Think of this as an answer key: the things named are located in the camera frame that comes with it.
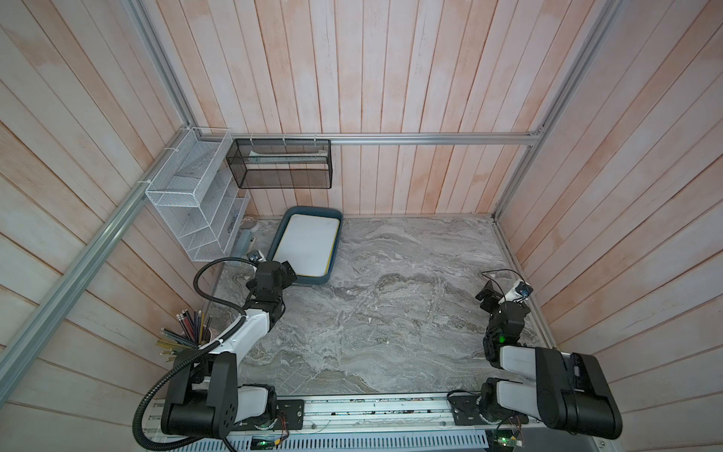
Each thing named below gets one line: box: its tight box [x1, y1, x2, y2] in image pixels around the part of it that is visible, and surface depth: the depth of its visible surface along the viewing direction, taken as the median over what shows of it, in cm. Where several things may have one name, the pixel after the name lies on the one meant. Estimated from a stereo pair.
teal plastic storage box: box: [266, 205, 344, 286], surface depth 110 cm
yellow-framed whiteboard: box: [273, 213, 340, 278], surface depth 110 cm
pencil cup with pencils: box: [156, 309, 213, 363], surface depth 78 cm
